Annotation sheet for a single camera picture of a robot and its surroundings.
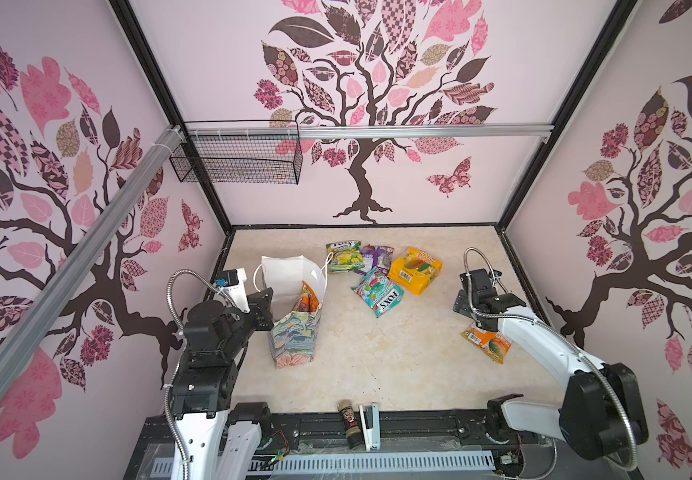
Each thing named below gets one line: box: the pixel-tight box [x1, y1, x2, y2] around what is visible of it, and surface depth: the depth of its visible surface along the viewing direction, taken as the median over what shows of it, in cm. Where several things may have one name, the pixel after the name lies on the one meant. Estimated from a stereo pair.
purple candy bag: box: [354, 244, 395, 277], surface depth 109 cm
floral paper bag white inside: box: [261, 255, 326, 369], surface depth 81 cm
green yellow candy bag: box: [326, 240, 365, 274], surface depth 109 cm
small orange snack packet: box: [461, 322, 512, 364], surface depth 88 cm
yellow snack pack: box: [388, 248, 443, 296], surface depth 102 cm
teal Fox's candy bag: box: [350, 266, 405, 318], surface depth 99 cm
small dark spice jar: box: [337, 400, 363, 450], surface depth 74 cm
